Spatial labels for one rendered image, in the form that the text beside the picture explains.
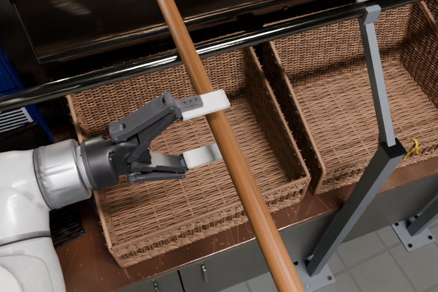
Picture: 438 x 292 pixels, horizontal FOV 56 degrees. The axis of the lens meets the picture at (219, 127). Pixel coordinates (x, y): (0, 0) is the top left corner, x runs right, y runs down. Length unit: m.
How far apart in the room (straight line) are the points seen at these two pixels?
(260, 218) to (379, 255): 1.39
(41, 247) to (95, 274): 0.63
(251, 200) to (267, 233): 0.05
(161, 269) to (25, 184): 0.66
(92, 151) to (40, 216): 0.11
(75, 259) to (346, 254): 1.11
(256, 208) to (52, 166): 0.28
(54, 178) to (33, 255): 0.10
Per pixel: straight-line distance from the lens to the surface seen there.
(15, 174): 0.60
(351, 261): 1.87
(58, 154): 0.60
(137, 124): 0.55
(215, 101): 0.57
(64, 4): 1.13
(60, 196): 0.60
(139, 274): 1.19
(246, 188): 0.57
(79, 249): 1.25
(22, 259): 0.57
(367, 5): 0.91
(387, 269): 1.91
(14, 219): 0.59
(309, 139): 1.17
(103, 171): 0.59
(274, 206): 1.21
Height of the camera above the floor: 1.71
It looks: 55 degrees down
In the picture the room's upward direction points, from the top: straight up
